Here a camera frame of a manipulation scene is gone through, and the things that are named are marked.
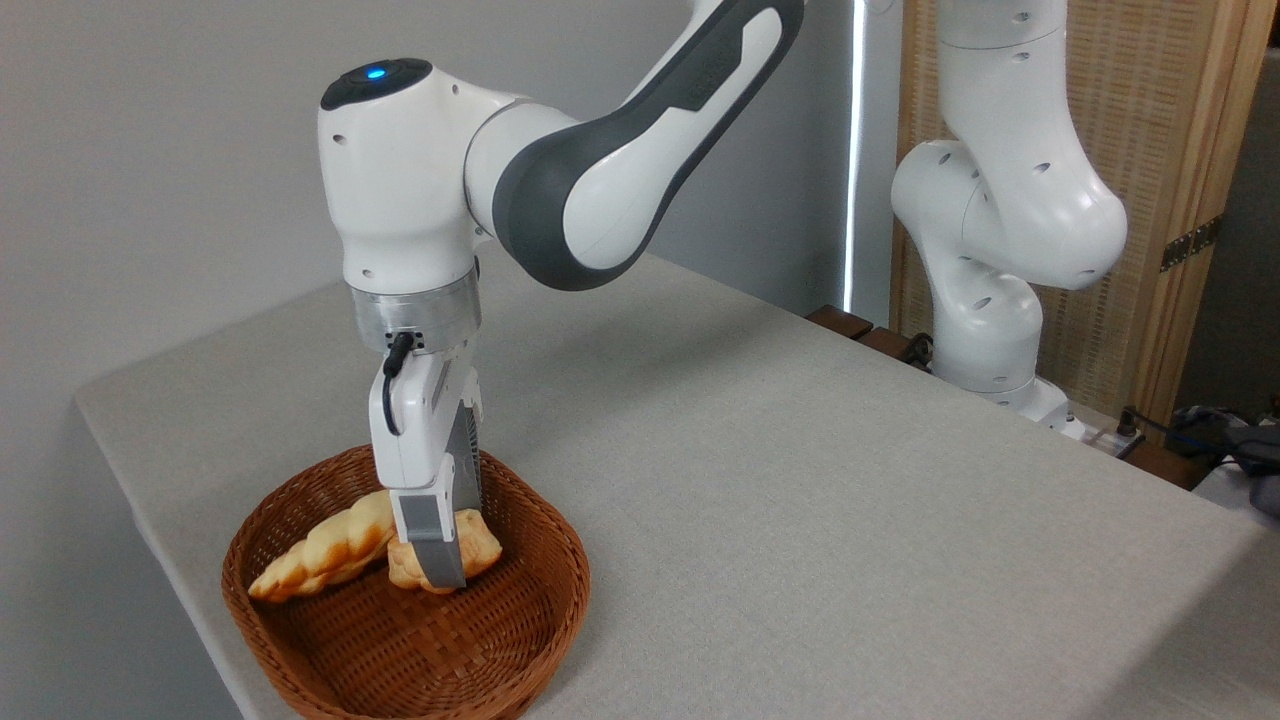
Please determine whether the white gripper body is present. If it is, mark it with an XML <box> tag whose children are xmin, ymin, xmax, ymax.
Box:
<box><xmin>368</xmin><ymin>340</ymin><xmax>486</xmax><ymax>497</ymax></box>

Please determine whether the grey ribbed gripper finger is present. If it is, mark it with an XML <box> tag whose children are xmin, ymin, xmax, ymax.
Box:
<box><xmin>443</xmin><ymin>400</ymin><xmax>485</xmax><ymax>516</ymax></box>
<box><xmin>388</xmin><ymin>483</ymin><xmax>469</xmax><ymax>591</ymax></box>

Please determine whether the round bread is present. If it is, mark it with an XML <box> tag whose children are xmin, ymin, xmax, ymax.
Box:
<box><xmin>386</xmin><ymin>508</ymin><xmax>504</xmax><ymax>596</ymax></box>

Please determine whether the long twisted bread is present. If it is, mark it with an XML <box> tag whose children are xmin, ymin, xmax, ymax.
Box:
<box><xmin>247</xmin><ymin>489</ymin><xmax>397</xmax><ymax>603</ymax></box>

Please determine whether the brown wicker basket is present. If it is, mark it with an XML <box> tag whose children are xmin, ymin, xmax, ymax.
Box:
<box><xmin>221</xmin><ymin>445</ymin><xmax>591</xmax><ymax>720</ymax></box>

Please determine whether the white power strip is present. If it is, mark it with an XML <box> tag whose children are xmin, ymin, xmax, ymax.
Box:
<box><xmin>1062</xmin><ymin>415</ymin><xmax>1143</xmax><ymax>459</ymax></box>

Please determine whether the dark metal screen hinge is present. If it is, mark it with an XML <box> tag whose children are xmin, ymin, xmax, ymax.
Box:
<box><xmin>1160</xmin><ymin>216</ymin><xmax>1223</xmax><ymax>273</ymax></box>

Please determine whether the wooden rattan folding screen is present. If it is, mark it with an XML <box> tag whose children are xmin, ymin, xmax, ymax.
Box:
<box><xmin>890</xmin><ymin>0</ymin><xmax>1280</xmax><ymax>426</ymax></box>

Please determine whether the dark grey bag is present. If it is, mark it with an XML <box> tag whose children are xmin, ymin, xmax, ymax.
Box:
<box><xmin>1165</xmin><ymin>400</ymin><xmax>1280</xmax><ymax>518</ymax></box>

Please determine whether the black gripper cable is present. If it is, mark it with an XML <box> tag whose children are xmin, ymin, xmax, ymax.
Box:
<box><xmin>383</xmin><ymin>332</ymin><xmax>416</xmax><ymax>438</ymax></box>

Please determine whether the black power plug cable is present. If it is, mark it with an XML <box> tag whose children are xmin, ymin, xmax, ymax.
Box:
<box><xmin>1116</xmin><ymin>406</ymin><xmax>1236</xmax><ymax>453</ymax></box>

